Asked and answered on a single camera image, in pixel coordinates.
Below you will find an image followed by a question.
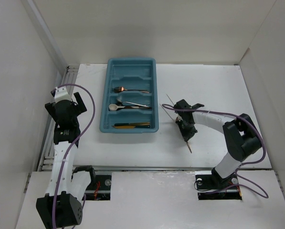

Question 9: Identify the white plastic spoon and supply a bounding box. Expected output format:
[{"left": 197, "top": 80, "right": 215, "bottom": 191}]
[{"left": 108, "top": 103, "right": 140, "bottom": 112}]

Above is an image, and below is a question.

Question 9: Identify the copper fork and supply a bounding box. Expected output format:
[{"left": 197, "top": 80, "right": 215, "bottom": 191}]
[{"left": 113, "top": 86, "right": 149, "bottom": 94}]

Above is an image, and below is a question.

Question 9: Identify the silver spoon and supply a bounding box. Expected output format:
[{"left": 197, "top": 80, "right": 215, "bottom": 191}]
[{"left": 122, "top": 100, "right": 148, "bottom": 107}]

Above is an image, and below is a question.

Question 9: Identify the gold knife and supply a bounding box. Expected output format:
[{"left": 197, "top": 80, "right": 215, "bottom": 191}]
[{"left": 112, "top": 125, "right": 136, "bottom": 129}]

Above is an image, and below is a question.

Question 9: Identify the dark green handled knife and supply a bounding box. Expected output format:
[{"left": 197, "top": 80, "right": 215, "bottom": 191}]
[{"left": 113, "top": 122, "right": 150, "bottom": 128}]

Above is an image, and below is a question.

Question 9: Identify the small copper spoon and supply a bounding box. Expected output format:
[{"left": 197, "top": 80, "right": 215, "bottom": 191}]
[{"left": 124, "top": 106, "right": 152, "bottom": 110}]

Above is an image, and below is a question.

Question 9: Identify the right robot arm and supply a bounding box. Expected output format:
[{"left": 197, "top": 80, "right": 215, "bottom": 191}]
[{"left": 173, "top": 99, "right": 262, "bottom": 191}]

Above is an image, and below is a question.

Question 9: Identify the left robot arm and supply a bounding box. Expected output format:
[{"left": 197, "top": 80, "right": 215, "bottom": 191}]
[{"left": 36, "top": 87, "right": 96, "bottom": 229}]

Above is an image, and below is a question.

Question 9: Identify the blue plastic cutlery tray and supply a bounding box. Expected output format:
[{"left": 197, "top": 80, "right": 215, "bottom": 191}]
[{"left": 99, "top": 57, "right": 159, "bottom": 134}]

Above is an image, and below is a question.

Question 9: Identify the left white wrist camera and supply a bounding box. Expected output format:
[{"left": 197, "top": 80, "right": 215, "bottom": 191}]
[{"left": 51, "top": 86, "right": 72, "bottom": 103}]

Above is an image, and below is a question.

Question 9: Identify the aluminium rail left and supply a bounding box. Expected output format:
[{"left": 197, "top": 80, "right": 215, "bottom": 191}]
[{"left": 35, "top": 65, "right": 86, "bottom": 171}]

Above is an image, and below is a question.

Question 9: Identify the aluminium rail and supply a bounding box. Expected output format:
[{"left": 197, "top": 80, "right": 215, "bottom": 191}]
[
  {"left": 35, "top": 65, "right": 86, "bottom": 171},
  {"left": 94, "top": 166, "right": 212, "bottom": 171}
]

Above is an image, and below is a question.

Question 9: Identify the aluminium rail front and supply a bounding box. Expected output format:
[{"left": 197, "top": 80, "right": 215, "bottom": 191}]
[{"left": 94, "top": 166, "right": 212, "bottom": 171}]

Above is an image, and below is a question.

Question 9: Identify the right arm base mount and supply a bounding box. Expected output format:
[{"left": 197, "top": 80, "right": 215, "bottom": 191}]
[{"left": 194, "top": 174, "right": 242, "bottom": 200}]

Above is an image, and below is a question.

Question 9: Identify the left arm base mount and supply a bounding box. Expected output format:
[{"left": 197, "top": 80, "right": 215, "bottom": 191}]
[{"left": 85, "top": 174, "right": 112, "bottom": 201}]

